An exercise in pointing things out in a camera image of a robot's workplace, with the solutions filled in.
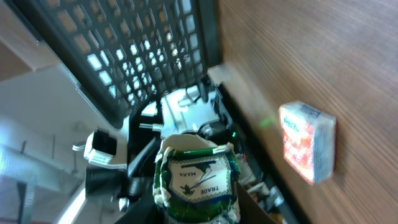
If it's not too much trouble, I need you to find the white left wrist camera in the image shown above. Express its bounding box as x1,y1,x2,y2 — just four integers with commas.
83,129,118,165

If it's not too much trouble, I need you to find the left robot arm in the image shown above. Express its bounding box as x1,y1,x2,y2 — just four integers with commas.
82,80,242,202

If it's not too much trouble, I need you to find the grey plastic shopping basket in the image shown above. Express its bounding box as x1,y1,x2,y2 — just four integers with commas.
7,0,220,129

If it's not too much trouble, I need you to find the small green white box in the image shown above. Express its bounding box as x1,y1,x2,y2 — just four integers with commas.
152,134,241,223

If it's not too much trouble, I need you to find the red tissue packet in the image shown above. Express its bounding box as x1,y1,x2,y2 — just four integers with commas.
279,101,336,185

